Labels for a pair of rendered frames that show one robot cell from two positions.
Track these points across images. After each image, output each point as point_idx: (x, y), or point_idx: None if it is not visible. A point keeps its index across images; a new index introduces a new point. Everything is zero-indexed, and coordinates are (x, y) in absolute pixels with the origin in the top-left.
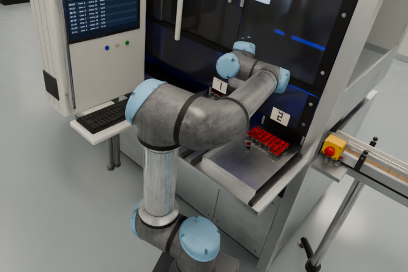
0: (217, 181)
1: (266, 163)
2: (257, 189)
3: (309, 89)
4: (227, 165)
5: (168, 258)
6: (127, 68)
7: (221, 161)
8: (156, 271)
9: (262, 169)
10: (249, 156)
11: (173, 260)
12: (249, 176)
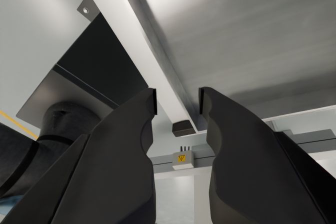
0: (138, 58)
1: (332, 51)
2: (202, 131)
3: None
4: (198, 15)
5: (46, 98)
6: None
7: None
8: (32, 104)
9: (289, 68)
10: None
11: (42, 124)
12: (228, 76)
